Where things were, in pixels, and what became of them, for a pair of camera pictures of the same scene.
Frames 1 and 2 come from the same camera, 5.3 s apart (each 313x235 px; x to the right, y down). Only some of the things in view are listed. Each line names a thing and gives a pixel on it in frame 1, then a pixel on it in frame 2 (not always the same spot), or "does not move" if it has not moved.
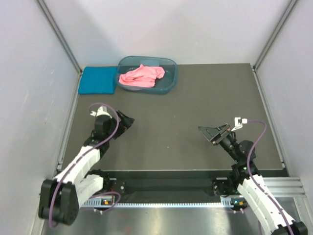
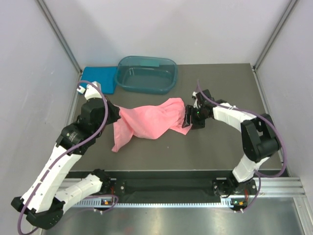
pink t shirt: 142,75 to 149,122
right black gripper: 212,133 to 190,111
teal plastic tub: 165,85 does not move
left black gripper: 124,124 to 114,110
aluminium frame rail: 285,187 does not move
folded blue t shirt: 98,80 does not move
